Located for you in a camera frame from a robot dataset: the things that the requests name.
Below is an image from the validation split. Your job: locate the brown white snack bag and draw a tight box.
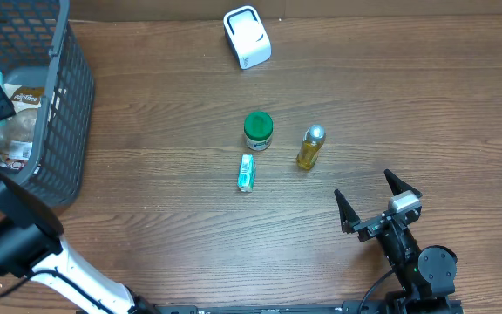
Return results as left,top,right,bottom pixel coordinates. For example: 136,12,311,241
0,83,44,171

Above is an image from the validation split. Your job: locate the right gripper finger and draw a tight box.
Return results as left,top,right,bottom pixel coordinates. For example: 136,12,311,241
334,189,361,233
383,169,423,198

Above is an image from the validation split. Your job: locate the Kleenex pocket tissue pack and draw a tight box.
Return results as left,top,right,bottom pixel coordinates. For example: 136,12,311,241
237,154,256,193

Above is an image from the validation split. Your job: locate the grey plastic shopping basket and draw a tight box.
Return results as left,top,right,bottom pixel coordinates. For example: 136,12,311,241
0,0,94,208

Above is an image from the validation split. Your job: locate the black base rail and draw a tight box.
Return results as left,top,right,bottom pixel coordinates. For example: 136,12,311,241
156,300,464,314

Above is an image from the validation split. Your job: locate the white barcode scanner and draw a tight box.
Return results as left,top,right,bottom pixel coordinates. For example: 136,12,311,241
223,5,272,70

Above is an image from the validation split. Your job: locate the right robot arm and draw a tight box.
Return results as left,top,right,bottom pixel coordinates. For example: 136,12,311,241
334,169,464,314

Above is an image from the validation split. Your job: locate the green lid seasoning jar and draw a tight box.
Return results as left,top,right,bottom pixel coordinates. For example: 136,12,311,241
243,112,274,151

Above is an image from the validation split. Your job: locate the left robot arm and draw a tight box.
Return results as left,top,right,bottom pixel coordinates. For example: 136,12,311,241
0,72,157,313

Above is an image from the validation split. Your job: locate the yellow dish soap bottle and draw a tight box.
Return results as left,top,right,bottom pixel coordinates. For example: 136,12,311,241
296,125,326,170

